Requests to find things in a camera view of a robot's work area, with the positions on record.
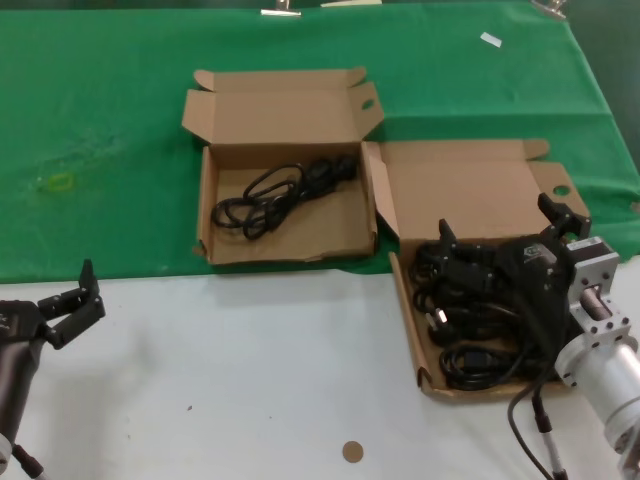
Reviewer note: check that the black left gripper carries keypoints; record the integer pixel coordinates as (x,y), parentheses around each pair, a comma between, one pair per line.
(20,350)

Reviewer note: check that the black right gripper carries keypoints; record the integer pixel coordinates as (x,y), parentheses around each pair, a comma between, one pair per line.
(540,280)

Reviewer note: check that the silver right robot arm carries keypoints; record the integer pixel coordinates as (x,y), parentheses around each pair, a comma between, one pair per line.
(600,360)

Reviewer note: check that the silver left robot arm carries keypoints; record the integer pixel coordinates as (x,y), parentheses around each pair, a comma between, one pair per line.
(4,450)

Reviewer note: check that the open brown cardboard box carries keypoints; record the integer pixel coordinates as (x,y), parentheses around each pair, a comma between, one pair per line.
(460,185)
(280,107)

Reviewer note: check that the green table cloth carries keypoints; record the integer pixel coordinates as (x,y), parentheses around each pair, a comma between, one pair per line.
(100,125)

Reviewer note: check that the white tape piece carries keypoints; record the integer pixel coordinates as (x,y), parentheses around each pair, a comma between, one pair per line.
(491,40)

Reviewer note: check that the round cardboard disc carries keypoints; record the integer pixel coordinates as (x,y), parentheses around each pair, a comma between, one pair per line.
(352,451)

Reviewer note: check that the pale paper strip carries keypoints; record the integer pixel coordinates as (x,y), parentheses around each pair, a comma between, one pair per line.
(350,2)

